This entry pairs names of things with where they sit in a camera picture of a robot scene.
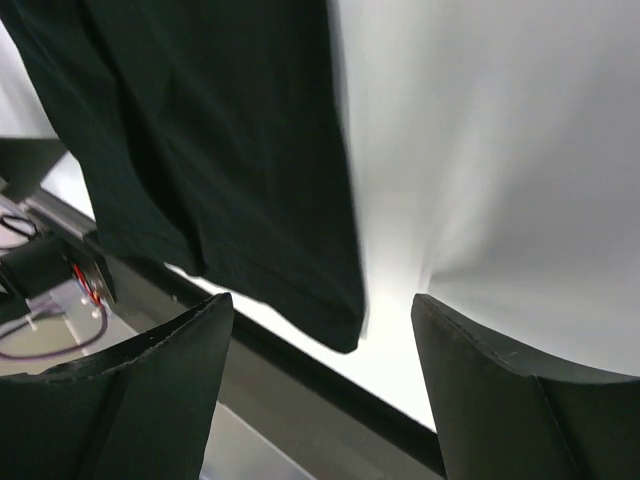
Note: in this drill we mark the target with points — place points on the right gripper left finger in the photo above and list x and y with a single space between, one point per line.
140 409

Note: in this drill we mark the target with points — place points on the black t shirt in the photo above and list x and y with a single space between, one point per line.
208 137

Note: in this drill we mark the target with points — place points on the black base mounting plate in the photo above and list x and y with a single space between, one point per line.
326 424

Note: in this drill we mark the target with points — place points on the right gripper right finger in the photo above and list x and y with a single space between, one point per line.
505 410

